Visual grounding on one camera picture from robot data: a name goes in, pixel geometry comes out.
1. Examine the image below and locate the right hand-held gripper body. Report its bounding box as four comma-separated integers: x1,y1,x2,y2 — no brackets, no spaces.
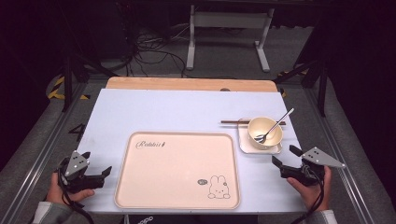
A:
279,147,346,188

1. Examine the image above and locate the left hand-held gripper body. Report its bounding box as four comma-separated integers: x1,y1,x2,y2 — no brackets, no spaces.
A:
57,150,106,194

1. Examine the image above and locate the metal spoon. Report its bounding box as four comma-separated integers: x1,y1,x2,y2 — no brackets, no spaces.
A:
254,107,295,145

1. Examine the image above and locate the small white square plate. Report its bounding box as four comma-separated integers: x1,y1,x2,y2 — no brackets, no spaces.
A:
237,118,283,155

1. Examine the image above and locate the cream bowl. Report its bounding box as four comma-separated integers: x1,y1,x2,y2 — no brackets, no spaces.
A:
247,116,284,150

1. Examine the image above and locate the brown wooden chopstick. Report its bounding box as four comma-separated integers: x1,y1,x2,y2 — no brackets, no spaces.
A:
220,119,287,124
220,121,287,126

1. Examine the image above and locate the pink rabbit print tray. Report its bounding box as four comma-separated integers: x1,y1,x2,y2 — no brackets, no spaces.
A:
113,131,241,210

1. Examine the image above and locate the person's left hand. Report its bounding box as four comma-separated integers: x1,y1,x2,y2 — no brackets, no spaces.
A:
46,172,96,204

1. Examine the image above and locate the person's right hand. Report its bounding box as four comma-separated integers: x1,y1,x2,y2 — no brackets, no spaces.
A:
286,166,332,213

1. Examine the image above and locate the yellow and black floor tape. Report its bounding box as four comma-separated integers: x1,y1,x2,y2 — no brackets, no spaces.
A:
46,76,92,101
277,69,309,98

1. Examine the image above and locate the black tripod stand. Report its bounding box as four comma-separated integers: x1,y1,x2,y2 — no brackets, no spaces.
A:
60,52,120,114
275,59,330,119

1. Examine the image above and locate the light blue table mat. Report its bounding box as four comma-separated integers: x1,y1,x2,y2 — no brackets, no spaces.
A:
76,88,307,216

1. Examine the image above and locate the person's dark clothing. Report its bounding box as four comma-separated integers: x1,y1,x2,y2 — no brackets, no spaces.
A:
122,214,260,224

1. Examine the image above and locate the wooden table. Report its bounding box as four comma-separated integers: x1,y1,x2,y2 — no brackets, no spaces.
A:
106,77,278,93

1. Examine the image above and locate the white metal stand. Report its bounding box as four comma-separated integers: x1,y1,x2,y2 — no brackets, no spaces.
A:
186,4,276,73

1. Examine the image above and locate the aluminium floor rail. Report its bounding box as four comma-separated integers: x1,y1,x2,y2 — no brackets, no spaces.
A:
0,82,90,224
303,87,375,224

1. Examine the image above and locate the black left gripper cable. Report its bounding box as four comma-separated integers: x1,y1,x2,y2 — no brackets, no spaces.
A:
56,167,95,224

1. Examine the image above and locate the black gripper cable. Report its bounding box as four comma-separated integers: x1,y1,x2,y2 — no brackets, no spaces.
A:
56,167,95,224
290,166,326,224

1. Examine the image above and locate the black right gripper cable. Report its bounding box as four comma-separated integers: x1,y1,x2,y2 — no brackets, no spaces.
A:
290,166,326,224

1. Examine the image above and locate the tangle of black floor cables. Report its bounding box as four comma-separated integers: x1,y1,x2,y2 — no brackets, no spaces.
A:
118,24,194,78

